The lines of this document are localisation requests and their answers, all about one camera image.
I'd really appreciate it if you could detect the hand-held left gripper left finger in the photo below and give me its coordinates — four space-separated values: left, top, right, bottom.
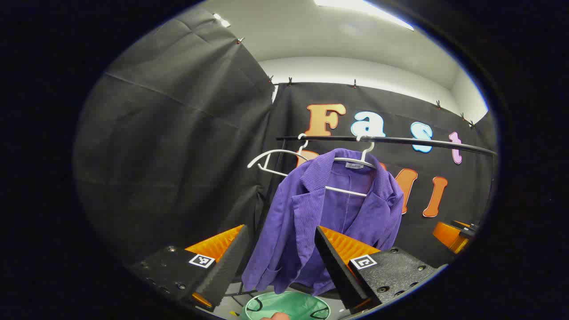
128 224 254 312

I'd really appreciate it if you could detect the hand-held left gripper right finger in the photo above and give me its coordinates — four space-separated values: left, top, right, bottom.
314 225 449 312

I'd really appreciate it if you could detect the green laundry hamper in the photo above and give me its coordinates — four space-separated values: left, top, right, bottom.
244 291 332 320

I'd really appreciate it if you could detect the purple corduroy jacket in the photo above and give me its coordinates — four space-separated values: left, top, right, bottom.
241 148 405 296

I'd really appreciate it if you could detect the white plastic clothes hanger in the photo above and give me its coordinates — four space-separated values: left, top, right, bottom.
247 133 312 177
325 135 378 197

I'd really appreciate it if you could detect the black clothes rack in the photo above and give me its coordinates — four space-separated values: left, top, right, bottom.
224 135 498 298

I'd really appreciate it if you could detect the ceiling light panel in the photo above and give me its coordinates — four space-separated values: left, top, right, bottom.
313 0 414 31

